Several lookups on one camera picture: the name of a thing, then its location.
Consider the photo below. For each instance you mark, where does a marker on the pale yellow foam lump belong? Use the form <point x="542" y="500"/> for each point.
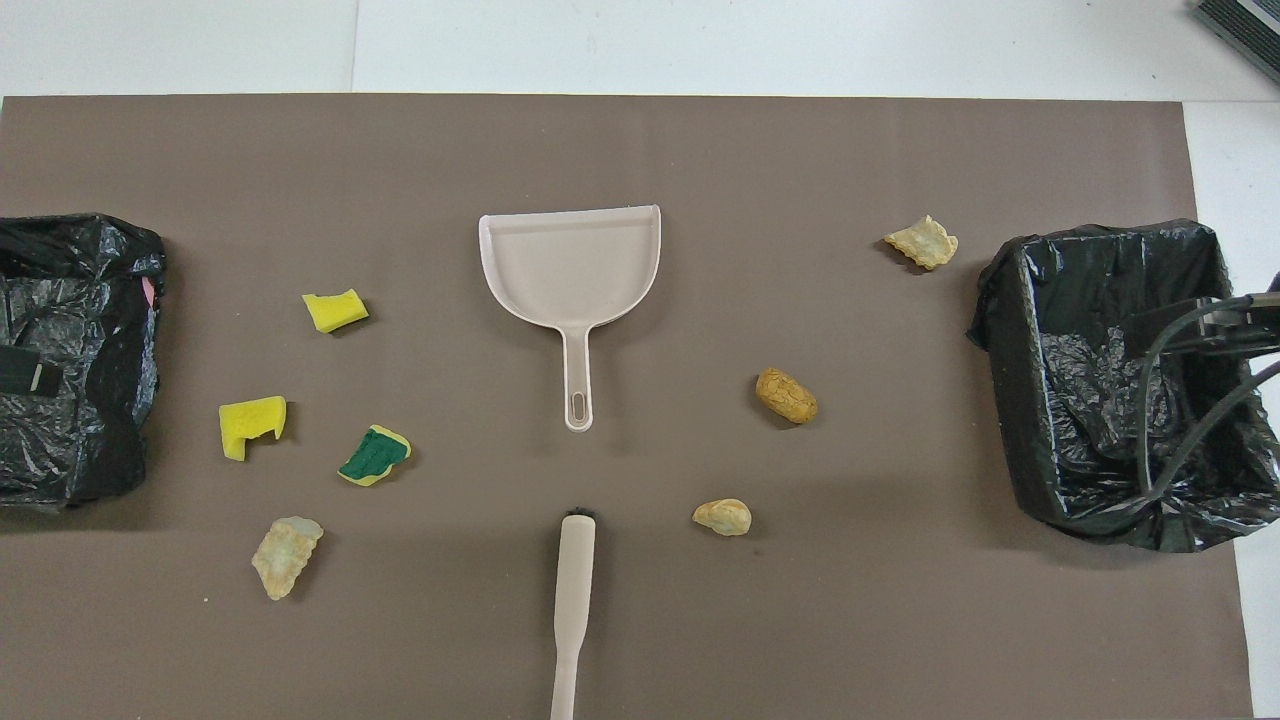
<point x="724" y="516"/>

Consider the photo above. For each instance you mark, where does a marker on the brown cork-like foam lump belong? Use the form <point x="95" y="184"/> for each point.
<point x="786" y="396"/>

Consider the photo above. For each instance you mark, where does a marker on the notched yellow sponge piece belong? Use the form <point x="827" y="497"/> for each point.
<point x="245" y="420"/>

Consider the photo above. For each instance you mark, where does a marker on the pale beige foam chunk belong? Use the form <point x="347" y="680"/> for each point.
<point x="285" y="555"/>

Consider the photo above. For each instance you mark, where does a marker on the beige hand brush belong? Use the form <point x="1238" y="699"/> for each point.
<point x="575" y="560"/>

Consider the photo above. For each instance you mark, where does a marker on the green and yellow sponge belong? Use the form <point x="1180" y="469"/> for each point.
<point x="372" y="457"/>

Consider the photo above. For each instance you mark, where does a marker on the black bag bin, pink patch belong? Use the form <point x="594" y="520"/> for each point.
<point x="80" y="440"/>

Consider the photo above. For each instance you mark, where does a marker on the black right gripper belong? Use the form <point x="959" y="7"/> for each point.
<point x="1250" y="320"/>

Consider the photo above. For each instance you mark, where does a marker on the beige plastic dustpan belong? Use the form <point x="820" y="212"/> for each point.
<point x="570" y="265"/>

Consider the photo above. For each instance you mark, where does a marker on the grey ribbed device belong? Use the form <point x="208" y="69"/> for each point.
<point x="1245" y="25"/>

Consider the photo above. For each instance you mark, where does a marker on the black bag lined bin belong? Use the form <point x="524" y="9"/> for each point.
<point x="1080" y="420"/>

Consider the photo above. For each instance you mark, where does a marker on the tan crinkled foam scrap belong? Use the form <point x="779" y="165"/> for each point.
<point x="925" y="243"/>

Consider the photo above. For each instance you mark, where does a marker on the brown table mat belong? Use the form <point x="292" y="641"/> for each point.
<point x="700" y="150"/>

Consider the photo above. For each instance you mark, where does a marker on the small yellow sponge piece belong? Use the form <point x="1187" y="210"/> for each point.
<point x="335" y="312"/>

